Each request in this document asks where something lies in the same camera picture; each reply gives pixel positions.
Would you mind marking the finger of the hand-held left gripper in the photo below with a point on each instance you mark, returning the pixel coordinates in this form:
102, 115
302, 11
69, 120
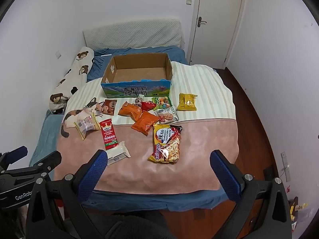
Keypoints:
20, 152
47, 160

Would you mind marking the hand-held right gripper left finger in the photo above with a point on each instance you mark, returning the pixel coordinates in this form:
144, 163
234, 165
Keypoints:
93, 176

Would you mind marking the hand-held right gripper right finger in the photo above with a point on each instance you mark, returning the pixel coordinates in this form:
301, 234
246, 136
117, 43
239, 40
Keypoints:
225, 176

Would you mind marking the plain white snack packet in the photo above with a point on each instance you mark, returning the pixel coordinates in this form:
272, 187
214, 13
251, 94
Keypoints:
119, 153

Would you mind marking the white cookie packet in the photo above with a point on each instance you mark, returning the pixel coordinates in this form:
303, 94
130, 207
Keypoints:
165, 115

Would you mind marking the cardboard box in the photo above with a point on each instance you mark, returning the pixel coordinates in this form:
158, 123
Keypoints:
134, 90

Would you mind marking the long red snack packet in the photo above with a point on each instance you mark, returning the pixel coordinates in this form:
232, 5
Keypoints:
108, 134

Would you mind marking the pink striped cat blanket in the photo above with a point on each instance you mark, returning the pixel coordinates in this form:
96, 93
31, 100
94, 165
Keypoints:
199, 134

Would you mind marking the clear yellow-edged snack packet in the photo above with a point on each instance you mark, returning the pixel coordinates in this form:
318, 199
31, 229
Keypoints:
87, 125

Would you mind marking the person's dark clothing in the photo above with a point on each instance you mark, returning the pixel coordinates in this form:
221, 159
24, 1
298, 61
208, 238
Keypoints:
129, 225

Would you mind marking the instant noodle packet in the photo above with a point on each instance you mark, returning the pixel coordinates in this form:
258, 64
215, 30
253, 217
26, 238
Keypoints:
165, 144

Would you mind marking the brown snack packet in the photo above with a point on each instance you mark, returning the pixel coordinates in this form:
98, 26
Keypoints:
109, 107

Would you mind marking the orange snack packet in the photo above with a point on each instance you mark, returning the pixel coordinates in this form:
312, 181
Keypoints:
144, 123
128, 110

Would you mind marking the pile of small packets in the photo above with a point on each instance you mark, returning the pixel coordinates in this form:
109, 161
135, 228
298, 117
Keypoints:
299, 211

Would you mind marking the yellow snack packet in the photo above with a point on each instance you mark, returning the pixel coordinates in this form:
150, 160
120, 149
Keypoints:
187, 102

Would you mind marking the small cat-print packet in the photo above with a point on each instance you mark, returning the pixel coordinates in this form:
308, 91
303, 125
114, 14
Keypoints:
138, 100

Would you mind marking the small red snack packet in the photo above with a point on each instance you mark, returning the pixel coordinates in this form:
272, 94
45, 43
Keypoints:
148, 106

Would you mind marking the long bear-print pillow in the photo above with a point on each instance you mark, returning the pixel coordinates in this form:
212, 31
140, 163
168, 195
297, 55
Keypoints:
74, 74

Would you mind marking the green candy packet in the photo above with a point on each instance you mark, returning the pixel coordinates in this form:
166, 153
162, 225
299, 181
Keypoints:
162, 103

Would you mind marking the blue bed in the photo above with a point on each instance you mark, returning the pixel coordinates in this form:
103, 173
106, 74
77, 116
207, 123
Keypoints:
99, 62

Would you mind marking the grey quilted pillow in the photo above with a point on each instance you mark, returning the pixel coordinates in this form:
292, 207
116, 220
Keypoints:
132, 34

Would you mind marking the white door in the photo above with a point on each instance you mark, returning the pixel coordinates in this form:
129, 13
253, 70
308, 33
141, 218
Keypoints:
216, 17

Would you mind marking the wall socket strip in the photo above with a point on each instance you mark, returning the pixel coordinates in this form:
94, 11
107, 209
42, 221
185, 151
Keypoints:
286, 166

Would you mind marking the white wall socket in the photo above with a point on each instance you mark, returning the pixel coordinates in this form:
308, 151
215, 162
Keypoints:
58, 54

